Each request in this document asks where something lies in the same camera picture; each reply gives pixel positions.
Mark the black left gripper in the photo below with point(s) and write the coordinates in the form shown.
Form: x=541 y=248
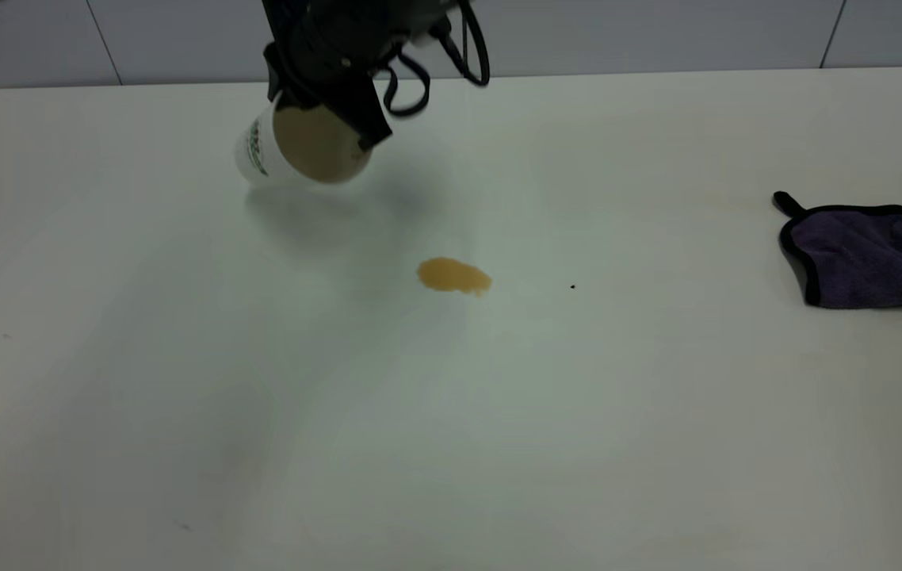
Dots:
x=340 y=32

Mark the white paper coffee cup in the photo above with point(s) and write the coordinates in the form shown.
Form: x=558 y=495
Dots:
x=316 y=147

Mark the purple cloth with black trim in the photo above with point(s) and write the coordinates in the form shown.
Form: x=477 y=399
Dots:
x=863 y=258

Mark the brown coffee spill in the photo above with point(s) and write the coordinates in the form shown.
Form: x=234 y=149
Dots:
x=452 y=276

